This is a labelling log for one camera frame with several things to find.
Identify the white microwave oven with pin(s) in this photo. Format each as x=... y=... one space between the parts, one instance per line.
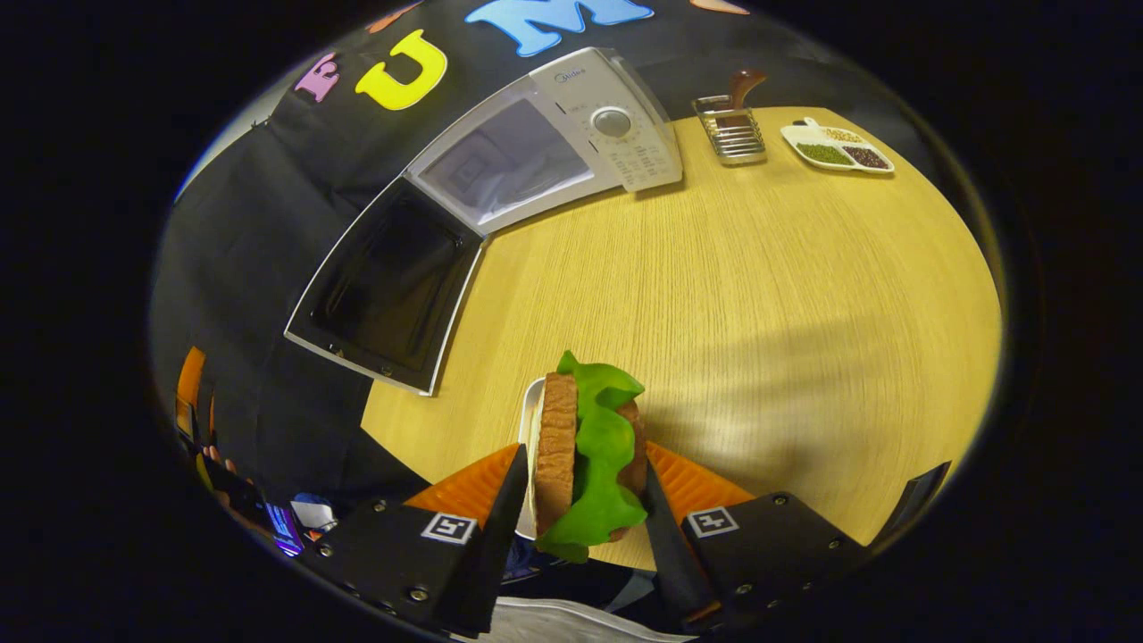
x=616 y=161

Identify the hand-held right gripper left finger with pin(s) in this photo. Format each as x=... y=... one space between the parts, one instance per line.
x=500 y=545

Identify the lettuce sandwich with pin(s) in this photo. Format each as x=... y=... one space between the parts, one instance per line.
x=603 y=446

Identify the white divided dish with beans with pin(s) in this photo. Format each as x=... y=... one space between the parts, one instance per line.
x=835 y=152

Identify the white plate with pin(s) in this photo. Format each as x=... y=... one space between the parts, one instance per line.
x=529 y=420

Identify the person's white shirt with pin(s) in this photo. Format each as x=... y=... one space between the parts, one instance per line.
x=571 y=621

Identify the person's dark trousers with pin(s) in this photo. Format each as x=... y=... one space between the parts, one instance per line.
x=580 y=580

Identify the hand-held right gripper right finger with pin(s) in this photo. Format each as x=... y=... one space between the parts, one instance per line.
x=665 y=545

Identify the brown spoon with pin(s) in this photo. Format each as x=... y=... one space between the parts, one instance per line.
x=743 y=87

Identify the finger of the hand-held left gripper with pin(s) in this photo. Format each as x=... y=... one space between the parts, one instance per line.
x=190 y=384

